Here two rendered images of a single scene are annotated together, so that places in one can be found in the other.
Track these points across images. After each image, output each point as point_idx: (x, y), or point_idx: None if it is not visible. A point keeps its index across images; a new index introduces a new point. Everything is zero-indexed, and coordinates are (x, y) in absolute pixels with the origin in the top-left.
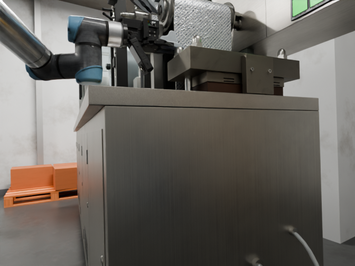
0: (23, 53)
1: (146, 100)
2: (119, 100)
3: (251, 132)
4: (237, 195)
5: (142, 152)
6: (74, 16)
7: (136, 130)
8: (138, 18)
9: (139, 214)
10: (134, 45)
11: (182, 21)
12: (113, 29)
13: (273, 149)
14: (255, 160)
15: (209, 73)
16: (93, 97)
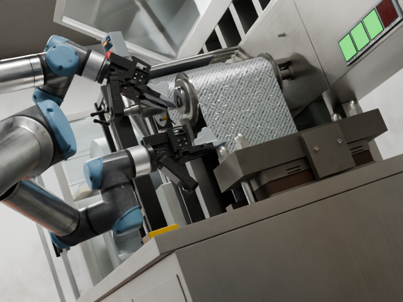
0: (58, 224)
1: (210, 230)
2: (185, 239)
3: (339, 223)
4: (347, 301)
5: (225, 284)
6: (92, 161)
7: (210, 263)
8: (145, 109)
9: None
10: (167, 164)
11: (213, 108)
12: (138, 158)
13: (375, 233)
14: (356, 253)
15: (267, 171)
16: (162, 247)
